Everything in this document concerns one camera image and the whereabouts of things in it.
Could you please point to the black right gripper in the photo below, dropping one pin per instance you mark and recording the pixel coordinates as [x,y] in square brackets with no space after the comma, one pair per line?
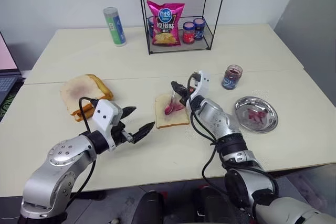
[190,93]

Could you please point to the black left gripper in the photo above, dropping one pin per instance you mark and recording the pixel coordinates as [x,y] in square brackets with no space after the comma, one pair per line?
[122,135]

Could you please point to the metal spoon with jam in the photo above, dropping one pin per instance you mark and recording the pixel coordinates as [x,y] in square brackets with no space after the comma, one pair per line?
[170,108]

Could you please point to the white bread slice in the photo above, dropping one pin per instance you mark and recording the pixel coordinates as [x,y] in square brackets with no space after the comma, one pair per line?
[104,87]
[78,93]
[78,118]
[170,120]

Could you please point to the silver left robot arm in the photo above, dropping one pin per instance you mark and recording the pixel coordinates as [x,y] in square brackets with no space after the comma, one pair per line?
[60,166]

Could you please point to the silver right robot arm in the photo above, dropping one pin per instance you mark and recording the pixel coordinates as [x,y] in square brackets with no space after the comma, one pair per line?
[223,124]

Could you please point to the open blueberry jam jar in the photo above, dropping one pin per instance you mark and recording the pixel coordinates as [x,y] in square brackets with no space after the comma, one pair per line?
[231,79]

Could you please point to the red jam jar with lid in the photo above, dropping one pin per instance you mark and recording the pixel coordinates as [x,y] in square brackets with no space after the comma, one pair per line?
[189,34]

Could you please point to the blue jam jar with lid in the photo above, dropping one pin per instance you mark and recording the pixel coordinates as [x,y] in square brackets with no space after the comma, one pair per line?
[199,31]

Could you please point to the pink potato chips bag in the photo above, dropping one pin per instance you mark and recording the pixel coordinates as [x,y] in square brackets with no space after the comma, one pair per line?
[165,27]

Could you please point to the round metal plate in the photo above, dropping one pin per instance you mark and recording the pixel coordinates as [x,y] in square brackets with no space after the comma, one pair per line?
[256,121]

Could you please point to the dark rounded shape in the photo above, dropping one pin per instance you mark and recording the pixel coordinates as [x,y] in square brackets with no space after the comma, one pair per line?
[211,205]
[148,208]

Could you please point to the green blue cylindrical can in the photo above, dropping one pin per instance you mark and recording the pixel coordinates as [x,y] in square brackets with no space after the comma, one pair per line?
[116,28]

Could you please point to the black green patterned mat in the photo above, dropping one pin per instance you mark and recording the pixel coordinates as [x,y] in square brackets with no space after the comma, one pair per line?
[10,96]

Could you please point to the grey laptop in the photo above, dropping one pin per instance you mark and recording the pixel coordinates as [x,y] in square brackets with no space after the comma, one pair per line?
[8,77]

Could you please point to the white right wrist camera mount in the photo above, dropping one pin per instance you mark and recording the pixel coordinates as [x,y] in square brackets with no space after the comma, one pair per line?
[203,81]

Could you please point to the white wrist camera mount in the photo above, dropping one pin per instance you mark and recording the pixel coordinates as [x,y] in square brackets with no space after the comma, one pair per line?
[203,81]
[105,115]

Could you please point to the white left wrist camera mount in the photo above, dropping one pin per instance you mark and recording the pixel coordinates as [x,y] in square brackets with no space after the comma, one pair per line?
[105,115]

